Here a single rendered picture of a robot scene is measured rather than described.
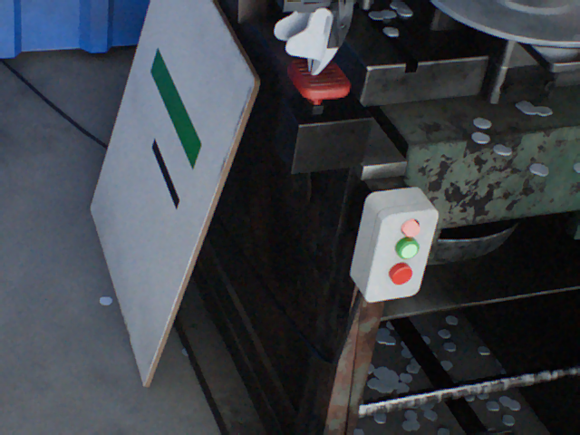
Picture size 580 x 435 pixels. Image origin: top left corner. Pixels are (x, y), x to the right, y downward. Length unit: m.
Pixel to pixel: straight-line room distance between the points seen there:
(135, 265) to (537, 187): 0.76
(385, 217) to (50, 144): 1.28
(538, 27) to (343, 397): 0.56
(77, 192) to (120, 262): 0.30
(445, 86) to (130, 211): 0.75
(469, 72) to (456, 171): 0.13
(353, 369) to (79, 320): 0.66
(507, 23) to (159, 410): 0.87
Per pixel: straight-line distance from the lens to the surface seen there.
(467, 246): 1.75
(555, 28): 1.50
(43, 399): 1.97
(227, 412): 1.92
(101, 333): 2.08
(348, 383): 1.62
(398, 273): 1.41
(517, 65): 1.56
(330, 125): 1.37
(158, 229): 1.97
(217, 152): 1.76
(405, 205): 1.39
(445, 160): 1.51
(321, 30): 1.30
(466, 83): 1.58
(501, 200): 1.60
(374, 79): 1.50
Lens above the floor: 1.42
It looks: 37 degrees down
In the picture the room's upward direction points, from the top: 9 degrees clockwise
